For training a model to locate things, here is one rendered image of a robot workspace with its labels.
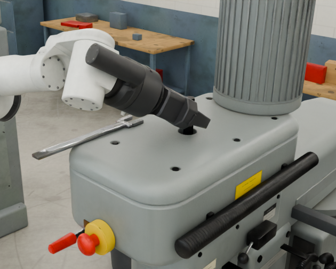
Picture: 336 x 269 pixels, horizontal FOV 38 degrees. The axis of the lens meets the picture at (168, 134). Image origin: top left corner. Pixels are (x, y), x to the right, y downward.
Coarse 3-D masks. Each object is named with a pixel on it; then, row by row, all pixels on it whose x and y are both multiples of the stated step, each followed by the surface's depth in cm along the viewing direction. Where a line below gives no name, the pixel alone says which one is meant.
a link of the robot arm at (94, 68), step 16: (80, 48) 77; (96, 48) 73; (112, 48) 79; (80, 64) 76; (96, 64) 73; (112, 64) 74; (128, 64) 76; (80, 80) 75; (96, 80) 76; (112, 80) 78; (128, 80) 77; (64, 96) 76; (80, 96) 75; (96, 96) 76; (112, 96) 81; (128, 96) 80
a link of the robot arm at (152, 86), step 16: (144, 80) 81; (160, 80) 84; (144, 96) 82; (160, 96) 85; (176, 96) 86; (128, 112) 84; (144, 112) 84; (160, 112) 85; (176, 112) 87; (192, 112) 86
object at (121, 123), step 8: (120, 120) 97; (128, 120) 99; (136, 120) 98; (104, 128) 93; (112, 128) 94; (120, 128) 95; (80, 136) 90; (88, 136) 90; (96, 136) 90; (64, 144) 86; (72, 144) 87; (80, 144) 88; (40, 152) 83; (48, 152) 83; (56, 152) 84
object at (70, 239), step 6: (66, 234) 93; (72, 234) 93; (78, 234) 94; (60, 240) 92; (66, 240) 92; (72, 240) 93; (54, 246) 90; (60, 246) 91; (66, 246) 92; (54, 252) 90
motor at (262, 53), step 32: (224, 0) 100; (256, 0) 95; (288, 0) 95; (224, 32) 103; (256, 32) 97; (288, 32) 97; (224, 64) 104; (256, 64) 100; (288, 64) 100; (224, 96) 107; (256, 96) 102; (288, 96) 104
